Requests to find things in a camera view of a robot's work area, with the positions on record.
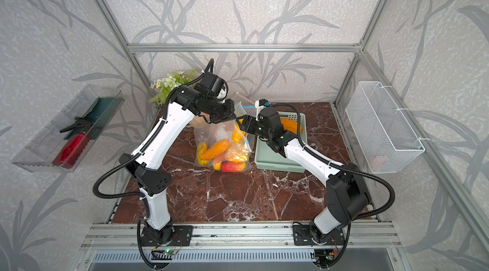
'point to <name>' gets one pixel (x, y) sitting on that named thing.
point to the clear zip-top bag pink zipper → (245, 99)
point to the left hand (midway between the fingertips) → (239, 116)
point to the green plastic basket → (268, 160)
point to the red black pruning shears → (73, 147)
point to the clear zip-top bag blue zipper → (211, 133)
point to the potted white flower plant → (168, 83)
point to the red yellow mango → (233, 166)
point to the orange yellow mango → (241, 158)
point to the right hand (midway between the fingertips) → (239, 119)
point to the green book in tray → (99, 114)
